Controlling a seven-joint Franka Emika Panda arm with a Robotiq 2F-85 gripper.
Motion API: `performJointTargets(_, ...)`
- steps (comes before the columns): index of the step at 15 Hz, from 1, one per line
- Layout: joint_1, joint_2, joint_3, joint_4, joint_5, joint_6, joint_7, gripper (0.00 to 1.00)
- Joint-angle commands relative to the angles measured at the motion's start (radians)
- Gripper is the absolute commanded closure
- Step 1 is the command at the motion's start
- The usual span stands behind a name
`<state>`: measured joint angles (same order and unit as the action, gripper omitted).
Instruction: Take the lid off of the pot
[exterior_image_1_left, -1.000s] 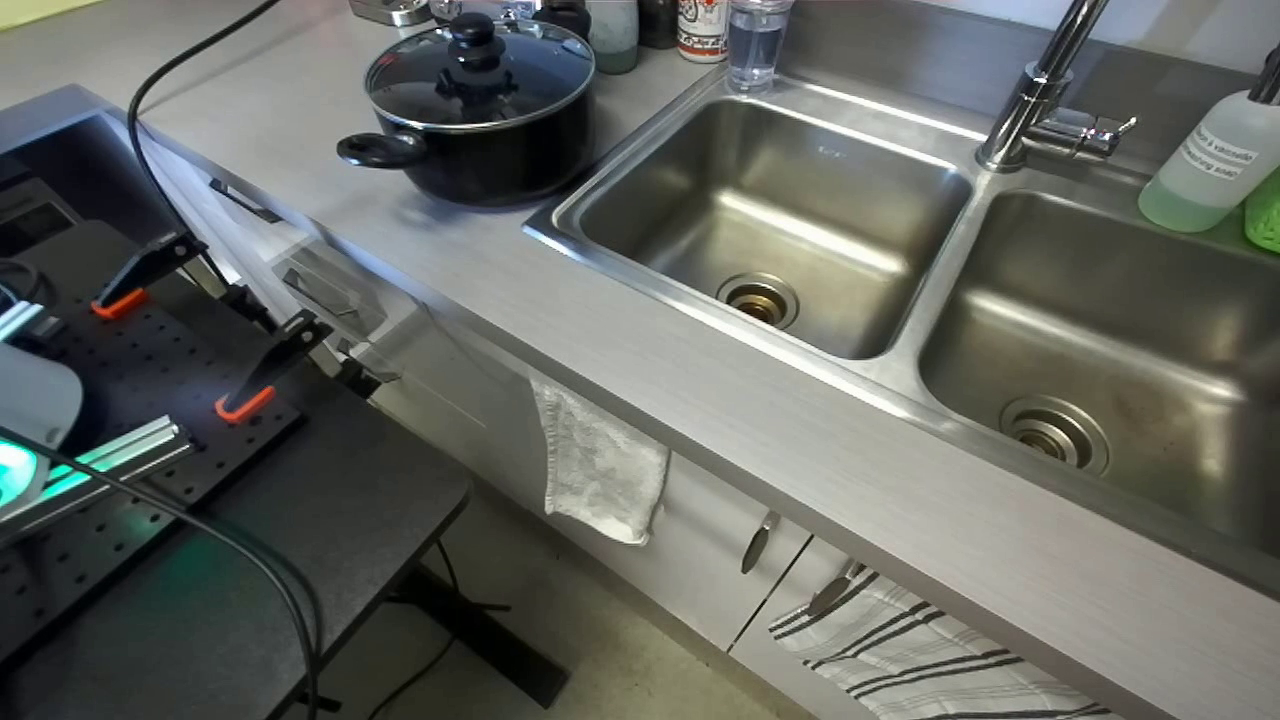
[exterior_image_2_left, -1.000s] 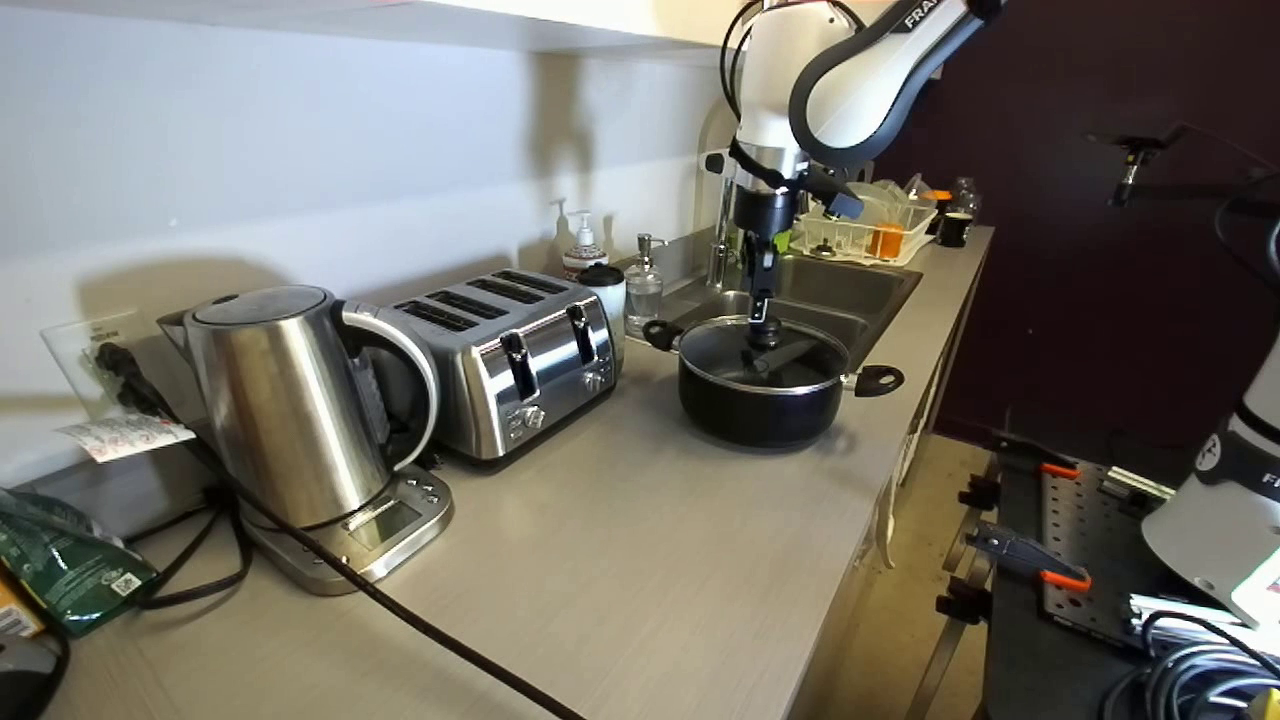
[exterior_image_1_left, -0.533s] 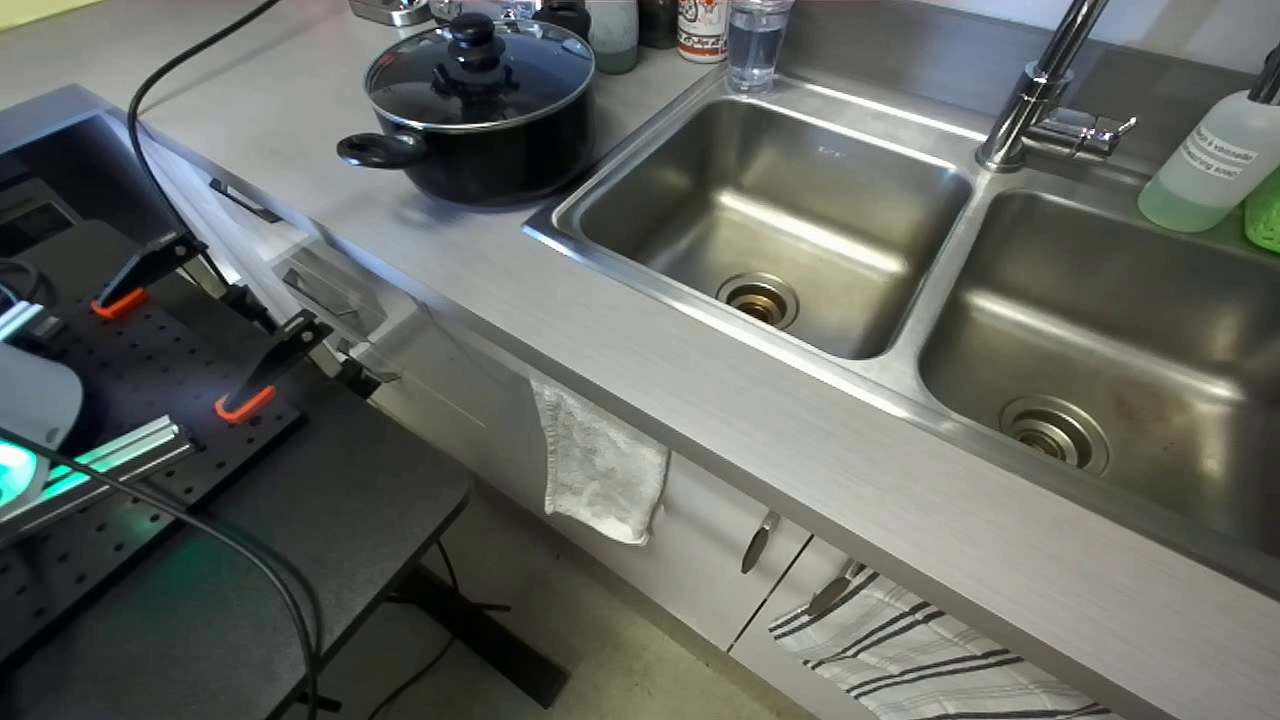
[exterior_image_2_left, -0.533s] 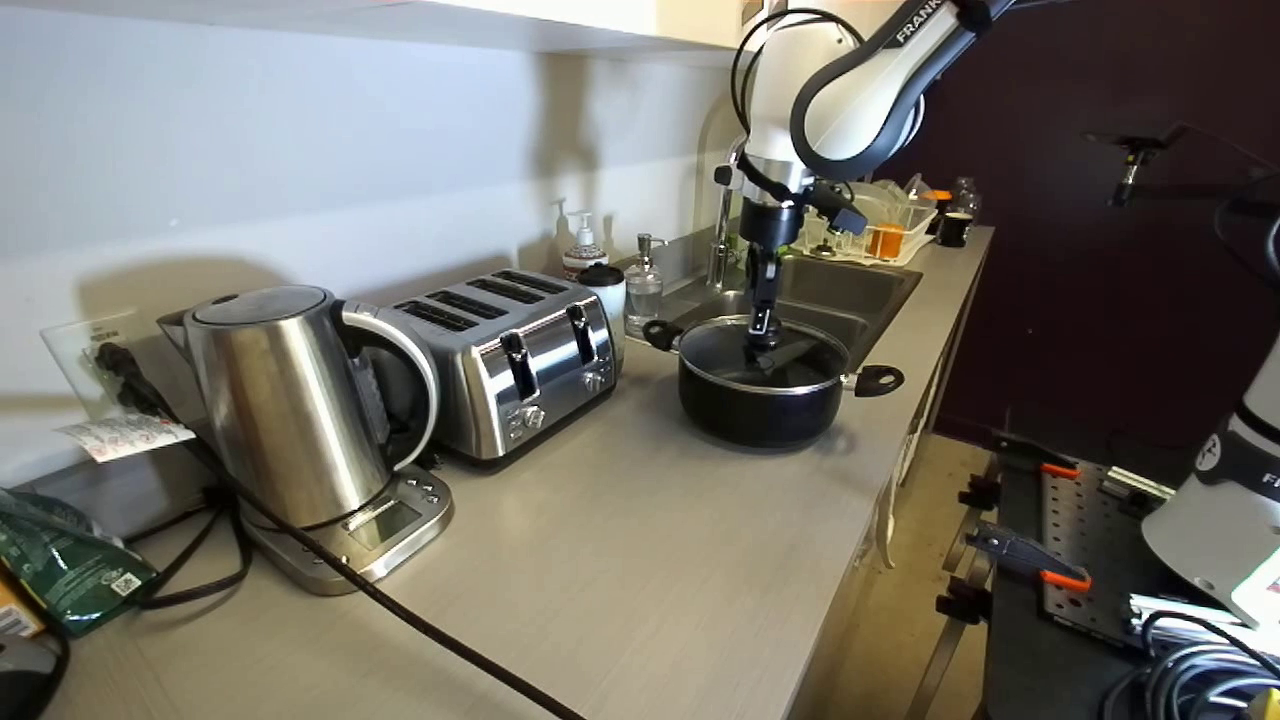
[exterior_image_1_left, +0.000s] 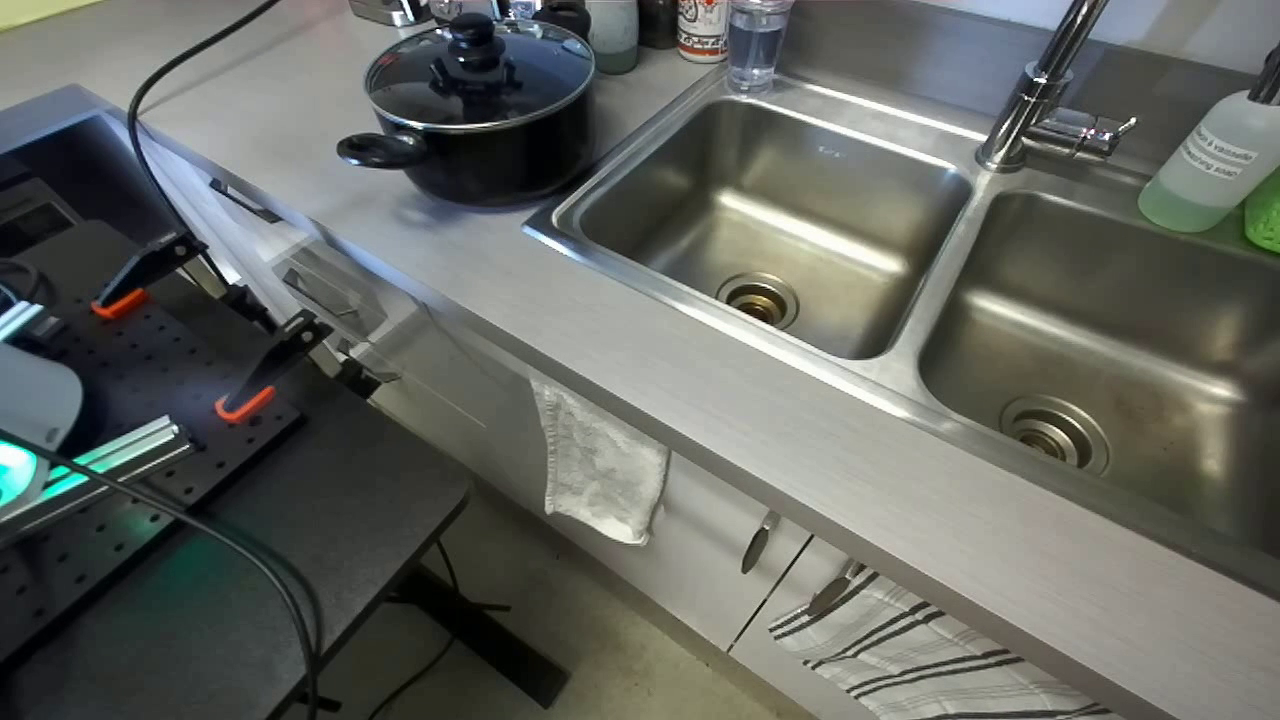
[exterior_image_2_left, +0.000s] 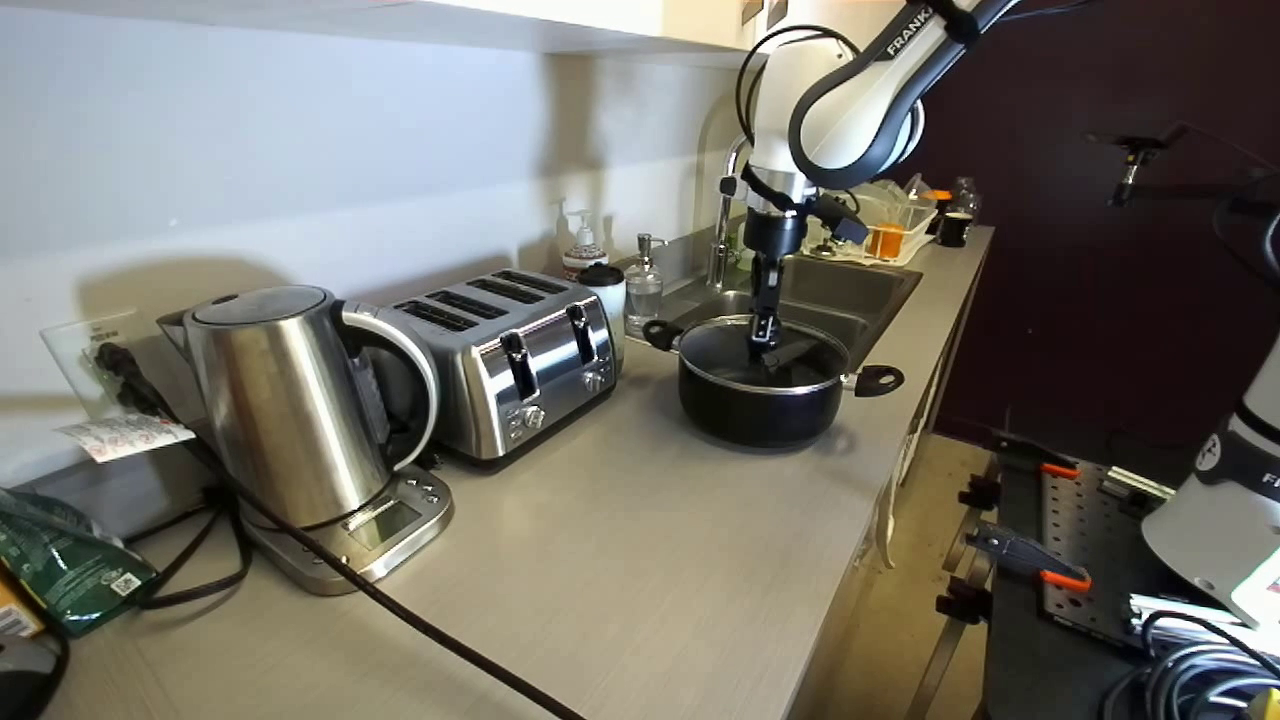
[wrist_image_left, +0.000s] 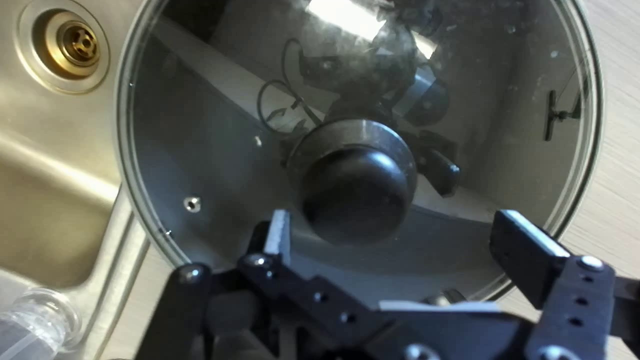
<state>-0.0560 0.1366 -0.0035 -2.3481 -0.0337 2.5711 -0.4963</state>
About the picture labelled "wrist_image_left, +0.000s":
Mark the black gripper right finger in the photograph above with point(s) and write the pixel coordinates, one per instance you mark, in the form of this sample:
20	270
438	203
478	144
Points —
573	300

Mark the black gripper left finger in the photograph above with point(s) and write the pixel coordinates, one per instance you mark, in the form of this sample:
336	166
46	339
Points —
292	292

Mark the glass lid with black knob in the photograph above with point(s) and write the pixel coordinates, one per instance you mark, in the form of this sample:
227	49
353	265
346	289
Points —
360	193

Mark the clear plastic water bottle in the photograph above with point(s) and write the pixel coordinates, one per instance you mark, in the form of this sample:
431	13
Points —
32	330

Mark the stainless steel double sink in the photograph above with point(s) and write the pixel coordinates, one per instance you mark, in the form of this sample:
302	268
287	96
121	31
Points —
52	180

